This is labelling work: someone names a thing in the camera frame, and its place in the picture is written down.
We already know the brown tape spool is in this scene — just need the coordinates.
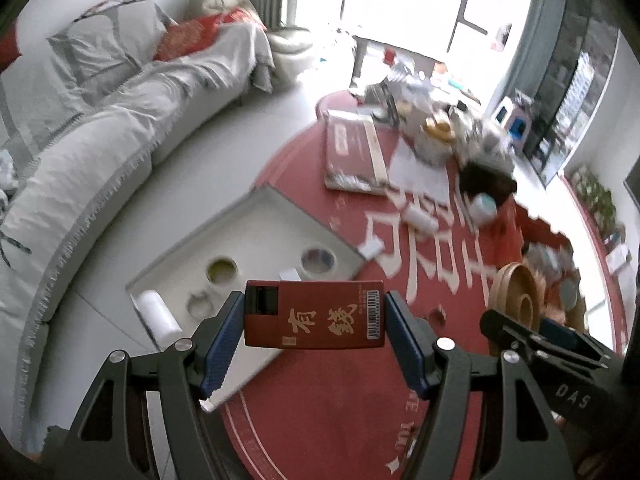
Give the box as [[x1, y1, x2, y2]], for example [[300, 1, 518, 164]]
[[487, 262, 540, 332]]

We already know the white pill bottle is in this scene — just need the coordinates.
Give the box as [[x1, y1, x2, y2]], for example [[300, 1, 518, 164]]
[[136, 290, 183, 350]]

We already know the metal hose clamp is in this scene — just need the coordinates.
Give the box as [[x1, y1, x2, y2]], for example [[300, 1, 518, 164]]
[[186, 290, 215, 321]]

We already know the red cigarette box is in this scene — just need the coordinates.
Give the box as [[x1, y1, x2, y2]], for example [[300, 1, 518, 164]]
[[244, 281, 385, 350]]

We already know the white rectangular block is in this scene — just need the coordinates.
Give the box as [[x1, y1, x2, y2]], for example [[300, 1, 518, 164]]
[[357, 236, 385, 261]]

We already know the white electrical plug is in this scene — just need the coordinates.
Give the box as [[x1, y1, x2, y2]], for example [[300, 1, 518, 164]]
[[279, 268, 300, 282]]

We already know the red cardboard gift box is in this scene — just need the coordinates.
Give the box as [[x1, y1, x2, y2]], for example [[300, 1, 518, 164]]
[[489, 197, 580, 313]]

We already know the green potted plant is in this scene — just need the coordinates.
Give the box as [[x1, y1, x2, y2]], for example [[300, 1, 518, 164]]
[[570, 165, 626, 248]]

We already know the white teal round jar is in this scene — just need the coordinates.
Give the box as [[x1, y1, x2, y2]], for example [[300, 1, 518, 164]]
[[469, 193, 498, 228]]

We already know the red round table mat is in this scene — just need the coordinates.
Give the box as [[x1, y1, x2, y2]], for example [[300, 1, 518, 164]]
[[214, 89, 629, 480]]

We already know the white bottle lying on table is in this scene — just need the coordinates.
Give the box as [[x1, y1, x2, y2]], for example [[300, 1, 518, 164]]
[[401, 204, 439, 235]]

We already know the black box on table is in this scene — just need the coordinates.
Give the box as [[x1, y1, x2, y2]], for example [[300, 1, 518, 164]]
[[459, 160, 518, 209]]

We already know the white grey tray box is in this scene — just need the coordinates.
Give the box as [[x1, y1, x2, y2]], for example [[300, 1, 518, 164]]
[[124, 183, 368, 413]]

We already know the white paper sheet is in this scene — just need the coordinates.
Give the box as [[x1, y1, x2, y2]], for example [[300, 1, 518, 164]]
[[387, 138, 450, 205]]

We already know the grey sofa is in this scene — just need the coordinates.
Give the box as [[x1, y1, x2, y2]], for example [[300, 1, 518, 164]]
[[1, 23, 273, 450]]

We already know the red flat envelope box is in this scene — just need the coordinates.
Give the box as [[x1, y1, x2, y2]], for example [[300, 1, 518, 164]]
[[324, 110, 388, 195]]

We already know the grey striped pillow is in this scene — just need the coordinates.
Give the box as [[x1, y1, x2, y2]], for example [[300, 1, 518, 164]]
[[48, 0, 176, 106]]

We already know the red cushion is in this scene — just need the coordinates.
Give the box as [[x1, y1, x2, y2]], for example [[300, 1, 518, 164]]
[[153, 8, 267, 62]]

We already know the beige armchair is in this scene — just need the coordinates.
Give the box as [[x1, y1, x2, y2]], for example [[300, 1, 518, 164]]
[[184, 0, 314, 86]]

